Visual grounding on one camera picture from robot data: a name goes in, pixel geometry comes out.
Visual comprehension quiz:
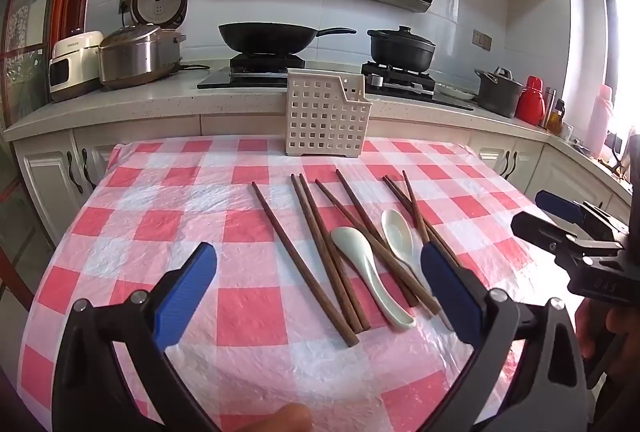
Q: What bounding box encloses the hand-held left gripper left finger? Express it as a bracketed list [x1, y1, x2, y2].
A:
[51, 242, 221, 432]

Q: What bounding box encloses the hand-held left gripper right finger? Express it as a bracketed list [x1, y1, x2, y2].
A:
[420, 242, 591, 432]

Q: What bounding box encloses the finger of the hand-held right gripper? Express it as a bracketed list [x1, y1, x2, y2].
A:
[534, 190, 631, 233]
[511, 211, 623, 265]

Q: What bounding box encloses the white ceramic spoon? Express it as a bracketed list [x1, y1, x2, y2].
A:
[331, 227, 417, 329]
[381, 209, 441, 308]

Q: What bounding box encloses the white perforated utensil basket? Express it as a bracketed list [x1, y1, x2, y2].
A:
[286, 68, 373, 159]

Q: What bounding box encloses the person's right hand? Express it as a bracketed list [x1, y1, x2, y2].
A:
[574, 298, 640, 375]

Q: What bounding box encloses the person's left hand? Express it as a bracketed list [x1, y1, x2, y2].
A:
[234, 403, 312, 432]

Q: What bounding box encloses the red white checkered tablecloth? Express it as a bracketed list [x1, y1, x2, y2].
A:
[17, 137, 591, 432]

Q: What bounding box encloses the oil bottle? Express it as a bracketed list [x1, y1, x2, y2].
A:
[545, 99, 566, 133]

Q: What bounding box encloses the pink water bottle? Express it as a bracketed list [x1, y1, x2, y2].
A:
[587, 84, 615, 153]

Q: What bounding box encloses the red thermos jug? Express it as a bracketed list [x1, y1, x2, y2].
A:
[515, 75, 547, 125]

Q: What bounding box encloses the grey stock pot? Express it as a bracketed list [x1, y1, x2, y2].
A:
[474, 67, 525, 119]

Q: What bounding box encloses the white kitchen counter cabinet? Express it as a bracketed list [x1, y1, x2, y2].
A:
[2, 77, 640, 253]

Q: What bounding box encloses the black gas stove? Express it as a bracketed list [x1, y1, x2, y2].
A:
[196, 53, 476, 110]

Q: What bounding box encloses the black pot with lid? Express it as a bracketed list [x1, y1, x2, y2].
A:
[366, 25, 437, 72]

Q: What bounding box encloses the steel rice cooker open lid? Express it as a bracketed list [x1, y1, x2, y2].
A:
[96, 0, 188, 90]

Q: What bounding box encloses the white countertop cooker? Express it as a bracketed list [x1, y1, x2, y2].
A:
[48, 30, 104, 103]

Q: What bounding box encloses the black wok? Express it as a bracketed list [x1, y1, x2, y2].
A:
[218, 22, 357, 55]

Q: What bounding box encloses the glass sliding door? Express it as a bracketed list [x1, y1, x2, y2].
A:
[0, 0, 68, 313]

